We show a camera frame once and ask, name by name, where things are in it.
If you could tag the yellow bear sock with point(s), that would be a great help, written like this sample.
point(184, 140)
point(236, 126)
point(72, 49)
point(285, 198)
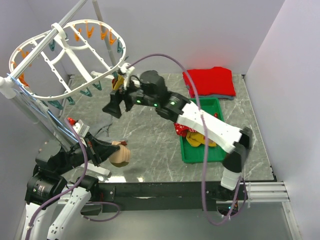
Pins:
point(195, 139)

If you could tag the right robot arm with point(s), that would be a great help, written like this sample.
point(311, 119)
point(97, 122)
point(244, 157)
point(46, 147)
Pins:
point(153, 92)

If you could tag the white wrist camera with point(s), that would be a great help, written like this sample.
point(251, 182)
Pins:
point(81, 128)
point(126, 69)

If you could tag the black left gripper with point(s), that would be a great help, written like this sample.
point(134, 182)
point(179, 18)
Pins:
point(98, 151)

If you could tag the grey cloth on rack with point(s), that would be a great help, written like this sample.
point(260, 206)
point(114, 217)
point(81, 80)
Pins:
point(99, 124)

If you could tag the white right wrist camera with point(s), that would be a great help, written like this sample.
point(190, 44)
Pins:
point(126, 69)

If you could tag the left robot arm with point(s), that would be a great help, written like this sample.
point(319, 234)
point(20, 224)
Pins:
point(50, 205)

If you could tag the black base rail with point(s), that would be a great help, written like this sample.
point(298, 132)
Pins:
point(153, 196)

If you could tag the red snowflake christmas sock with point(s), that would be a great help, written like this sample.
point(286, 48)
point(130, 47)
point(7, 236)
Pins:
point(182, 130)

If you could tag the white round clip hanger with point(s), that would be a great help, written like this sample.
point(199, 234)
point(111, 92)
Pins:
point(90, 47)

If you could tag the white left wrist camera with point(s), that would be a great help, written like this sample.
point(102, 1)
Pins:
point(81, 128)

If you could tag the red folded cloth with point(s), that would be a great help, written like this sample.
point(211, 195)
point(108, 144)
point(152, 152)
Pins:
point(214, 81)

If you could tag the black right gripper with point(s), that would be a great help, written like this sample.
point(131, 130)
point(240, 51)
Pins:
point(113, 107)

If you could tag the green plastic tray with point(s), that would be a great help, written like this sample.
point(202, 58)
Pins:
point(192, 155)

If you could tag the grey folded cloth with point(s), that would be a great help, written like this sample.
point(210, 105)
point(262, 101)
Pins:
point(215, 97)

